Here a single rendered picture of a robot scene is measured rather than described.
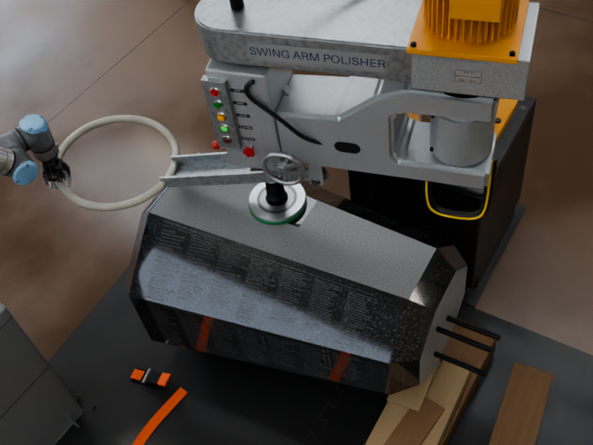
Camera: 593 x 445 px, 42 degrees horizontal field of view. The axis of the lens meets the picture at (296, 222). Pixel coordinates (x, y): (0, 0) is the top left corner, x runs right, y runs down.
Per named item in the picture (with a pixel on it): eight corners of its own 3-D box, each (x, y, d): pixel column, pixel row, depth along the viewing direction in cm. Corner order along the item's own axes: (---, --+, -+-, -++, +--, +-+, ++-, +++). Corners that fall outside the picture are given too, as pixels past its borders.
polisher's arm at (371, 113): (492, 168, 255) (507, 50, 218) (483, 221, 242) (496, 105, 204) (284, 139, 275) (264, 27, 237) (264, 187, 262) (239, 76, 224)
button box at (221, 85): (243, 144, 252) (228, 77, 230) (241, 149, 250) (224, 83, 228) (221, 140, 254) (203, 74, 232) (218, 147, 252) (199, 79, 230)
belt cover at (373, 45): (533, 51, 218) (540, 2, 206) (522, 111, 204) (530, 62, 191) (221, 23, 244) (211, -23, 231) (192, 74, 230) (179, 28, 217)
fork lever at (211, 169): (341, 147, 268) (336, 136, 265) (326, 187, 257) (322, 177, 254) (180, 157, 300) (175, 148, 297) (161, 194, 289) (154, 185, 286)
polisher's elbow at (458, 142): (427, 125, 245) (428, 79, 230) (489, 123, 243) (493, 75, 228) (430, 169, 233) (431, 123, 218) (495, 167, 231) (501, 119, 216)
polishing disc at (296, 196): (241, 216, 284) (240, 214, 283) (260, 175, 296) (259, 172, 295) (295, 226, 278) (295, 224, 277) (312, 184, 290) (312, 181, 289)
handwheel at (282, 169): (314, 169, 256) (310, 136, 244) (306, 191, 250) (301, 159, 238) (272, 162, 260) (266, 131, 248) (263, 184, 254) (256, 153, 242)
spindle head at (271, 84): (347, 139, 266) (338, 33, 232) (331, 185, 254) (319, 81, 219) (251, 126, 276) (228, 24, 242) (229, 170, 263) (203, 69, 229)
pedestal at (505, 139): (405, 167, 405) (404, 56, 348) (526, 207, 379) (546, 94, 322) (346, 258, 373) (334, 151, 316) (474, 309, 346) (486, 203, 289)
